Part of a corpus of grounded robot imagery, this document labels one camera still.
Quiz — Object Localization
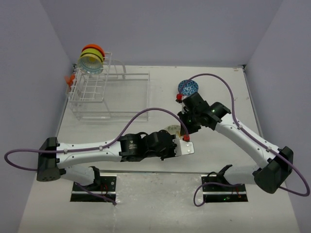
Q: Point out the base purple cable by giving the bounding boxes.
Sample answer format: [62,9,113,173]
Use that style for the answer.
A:
[192,182,243,207]
[75,182,117,206]

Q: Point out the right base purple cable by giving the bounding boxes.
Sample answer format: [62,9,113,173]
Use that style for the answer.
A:
[192,182,243,207]

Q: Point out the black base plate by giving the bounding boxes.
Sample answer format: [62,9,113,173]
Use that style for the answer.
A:
[201,172,248,203]
[70,174,117,202]

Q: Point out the blue patterned bowl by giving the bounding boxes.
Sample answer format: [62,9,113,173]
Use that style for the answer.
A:
[177,80,199,96]

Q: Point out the yellow patterned bowl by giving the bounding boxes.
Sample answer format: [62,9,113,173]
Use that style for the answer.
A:
[77,54,103,74]

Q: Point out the white floral bowl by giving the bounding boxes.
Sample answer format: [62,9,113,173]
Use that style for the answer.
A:
[164,125,182,138]

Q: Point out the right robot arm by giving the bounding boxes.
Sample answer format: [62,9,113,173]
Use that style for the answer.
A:
[176,92,294,194]

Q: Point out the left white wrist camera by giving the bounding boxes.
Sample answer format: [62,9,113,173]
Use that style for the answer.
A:
[173,138,195,157]

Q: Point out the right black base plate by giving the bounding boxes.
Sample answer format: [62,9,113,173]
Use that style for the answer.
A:
[201,172,248,203]

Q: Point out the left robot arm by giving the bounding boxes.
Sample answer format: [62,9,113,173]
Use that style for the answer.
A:
[36,130,179,191]

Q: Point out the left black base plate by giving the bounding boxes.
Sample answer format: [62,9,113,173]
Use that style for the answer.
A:
[70,174,117,202]

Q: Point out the lime green bowl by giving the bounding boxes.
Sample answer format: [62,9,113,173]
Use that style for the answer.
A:
[80,48,104,63]

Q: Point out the white wire dish rack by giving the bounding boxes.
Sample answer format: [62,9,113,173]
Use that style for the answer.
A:
[67,52,150,122]

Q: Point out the orange clip on rack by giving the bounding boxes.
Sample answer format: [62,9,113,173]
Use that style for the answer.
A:
[64,73,75,87]

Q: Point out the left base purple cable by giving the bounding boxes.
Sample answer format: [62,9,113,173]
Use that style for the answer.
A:
[75,182,117,206]

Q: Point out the orange bowl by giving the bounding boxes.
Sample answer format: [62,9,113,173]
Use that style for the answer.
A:
[82,44,105,57]

